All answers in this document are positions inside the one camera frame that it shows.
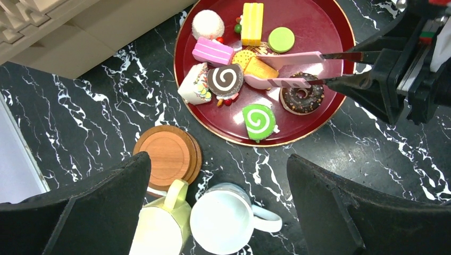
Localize pink handled metal tongs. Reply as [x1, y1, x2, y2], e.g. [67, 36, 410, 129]
[244, 51, 381, 89]

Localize tan plastic toolbox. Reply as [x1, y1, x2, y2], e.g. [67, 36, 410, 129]
[1, 0, 191, 79]

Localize chocolate toy donut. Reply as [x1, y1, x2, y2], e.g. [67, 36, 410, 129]
[279, 84, 325, 115]

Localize yellow toy cake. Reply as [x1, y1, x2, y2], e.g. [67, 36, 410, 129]
[241, 3, 264, 46]

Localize white grey mug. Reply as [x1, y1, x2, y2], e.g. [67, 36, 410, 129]
[190, 182, 283, 254]

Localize green toy macaron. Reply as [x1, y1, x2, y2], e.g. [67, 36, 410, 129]
[268, 27, 295, 53]

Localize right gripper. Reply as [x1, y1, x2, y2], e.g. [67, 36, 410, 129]
[324, 7, 450, 125]

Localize brown swirl roll cake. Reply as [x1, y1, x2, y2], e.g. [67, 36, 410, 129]
[207, 64, 244, 97]

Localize orange round toy biscuit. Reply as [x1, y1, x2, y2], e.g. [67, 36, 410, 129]
[231, 49, 256, 70]

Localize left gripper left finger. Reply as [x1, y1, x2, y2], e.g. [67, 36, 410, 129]
[1, 152, 151, 254]

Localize yellow green mug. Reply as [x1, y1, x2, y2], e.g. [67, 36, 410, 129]
[129, 179, 191, 254]

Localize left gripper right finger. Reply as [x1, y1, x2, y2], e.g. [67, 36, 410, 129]
[287, 154, 450, 254]

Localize white toy cake slice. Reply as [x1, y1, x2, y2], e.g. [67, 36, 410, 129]
[178, 62, 212, 105]

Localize white round toy mochi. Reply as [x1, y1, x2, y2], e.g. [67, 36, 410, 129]
[191, 10, 225, 40]

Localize wooden coaster stack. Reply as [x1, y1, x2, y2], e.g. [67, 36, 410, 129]
[133, 125, 202, 191]

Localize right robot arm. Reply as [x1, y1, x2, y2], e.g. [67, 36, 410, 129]
[325, 1, 450, 125]

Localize red round tray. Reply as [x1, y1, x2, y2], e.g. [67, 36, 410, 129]
[174, 1, 355, 147]

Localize pink toy cake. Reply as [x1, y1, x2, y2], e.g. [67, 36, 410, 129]
[192, 37, 235, 67]

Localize green swirl roll cake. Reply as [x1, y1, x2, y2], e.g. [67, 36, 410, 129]
[242, 104, 280, 143]

